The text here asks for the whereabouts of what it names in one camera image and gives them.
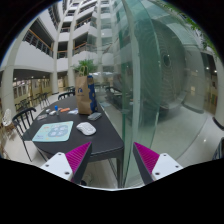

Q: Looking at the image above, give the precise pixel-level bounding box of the green potted plant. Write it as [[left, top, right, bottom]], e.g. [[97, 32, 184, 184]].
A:
[[72, 59, 97, 76]]

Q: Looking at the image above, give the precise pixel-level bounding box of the brown paper bag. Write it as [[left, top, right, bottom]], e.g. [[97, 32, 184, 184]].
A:
[[75, 66, 98, 115]]

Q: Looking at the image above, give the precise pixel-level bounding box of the black chair behind table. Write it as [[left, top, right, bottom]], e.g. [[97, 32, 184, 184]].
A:
[[58, 91, 75, 100]]

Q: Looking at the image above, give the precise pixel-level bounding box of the dark small card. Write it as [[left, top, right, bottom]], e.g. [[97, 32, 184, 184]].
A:
[[37, 114, 47, 120]]

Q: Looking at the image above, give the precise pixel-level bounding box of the glass partition panel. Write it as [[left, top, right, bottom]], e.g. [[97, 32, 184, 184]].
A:
[[112, 0, 207, 187]]

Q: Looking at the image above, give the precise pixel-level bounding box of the grey small remote device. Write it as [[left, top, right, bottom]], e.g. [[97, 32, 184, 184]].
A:
[[88, 112, 102, 121]]

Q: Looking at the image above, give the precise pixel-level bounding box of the orange marker pen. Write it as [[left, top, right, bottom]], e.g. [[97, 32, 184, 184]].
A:
[[60, 108, 70, 112]]

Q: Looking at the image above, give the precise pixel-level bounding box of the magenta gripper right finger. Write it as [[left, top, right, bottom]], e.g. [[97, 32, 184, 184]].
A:
[[133, 142, 182, 185]]

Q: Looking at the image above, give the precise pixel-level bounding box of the white small object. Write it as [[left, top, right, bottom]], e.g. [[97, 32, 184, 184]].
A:
[[49, 111, 56, 116]]

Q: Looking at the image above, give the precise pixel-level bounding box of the white computer mouse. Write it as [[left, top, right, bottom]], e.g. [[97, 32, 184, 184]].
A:
[[76, 122, 96, 136]]

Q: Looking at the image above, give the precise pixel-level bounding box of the light green mouse pad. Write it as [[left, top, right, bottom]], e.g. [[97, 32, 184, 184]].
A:
[[32, 121, 73, 142]]

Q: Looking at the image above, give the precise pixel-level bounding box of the black chair left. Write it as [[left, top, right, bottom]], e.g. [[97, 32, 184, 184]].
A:
[[11, 106, 38, 163]]

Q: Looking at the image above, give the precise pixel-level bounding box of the black round table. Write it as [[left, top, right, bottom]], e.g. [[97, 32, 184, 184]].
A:
[[22, 95, 126, 188]]

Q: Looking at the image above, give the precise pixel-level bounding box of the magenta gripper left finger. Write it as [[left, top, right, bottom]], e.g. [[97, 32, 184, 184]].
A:
[[41, 142, 92, 184]]

